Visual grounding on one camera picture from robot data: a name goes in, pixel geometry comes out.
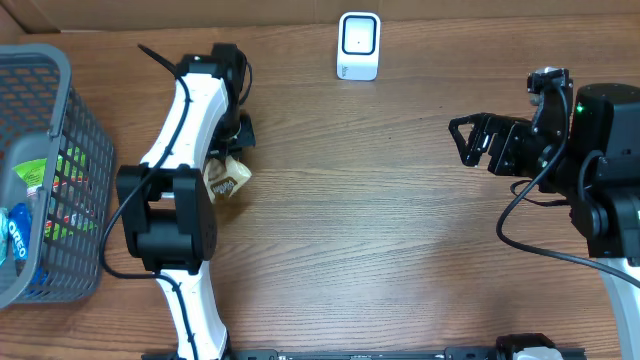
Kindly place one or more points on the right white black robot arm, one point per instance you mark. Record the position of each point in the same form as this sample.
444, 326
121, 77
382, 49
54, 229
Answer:
582, 144

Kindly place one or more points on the grey plastic mesh basket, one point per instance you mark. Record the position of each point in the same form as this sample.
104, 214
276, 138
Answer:
43, 116

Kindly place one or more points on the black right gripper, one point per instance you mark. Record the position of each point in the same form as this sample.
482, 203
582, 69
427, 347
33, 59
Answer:
501, 159

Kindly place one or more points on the white barcode scanner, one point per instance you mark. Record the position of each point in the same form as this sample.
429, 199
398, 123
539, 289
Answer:
358, 48

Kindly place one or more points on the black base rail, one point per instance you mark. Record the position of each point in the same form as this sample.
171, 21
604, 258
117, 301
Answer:
507, 347

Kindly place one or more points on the beige pastry snack packet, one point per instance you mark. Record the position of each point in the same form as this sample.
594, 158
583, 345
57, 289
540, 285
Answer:
223, 178

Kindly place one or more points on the white snack packet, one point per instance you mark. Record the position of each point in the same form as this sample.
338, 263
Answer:
4, 232

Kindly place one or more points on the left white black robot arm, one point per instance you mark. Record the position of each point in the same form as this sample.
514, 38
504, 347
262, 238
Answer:
166, 202

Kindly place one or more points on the blue oreo packet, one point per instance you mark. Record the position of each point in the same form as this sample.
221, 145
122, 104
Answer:
19, 230

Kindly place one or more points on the green snack packet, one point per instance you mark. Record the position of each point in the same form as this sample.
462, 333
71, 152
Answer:
32, 173

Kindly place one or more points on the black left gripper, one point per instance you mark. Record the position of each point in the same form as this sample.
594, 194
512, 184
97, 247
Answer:
247, 138

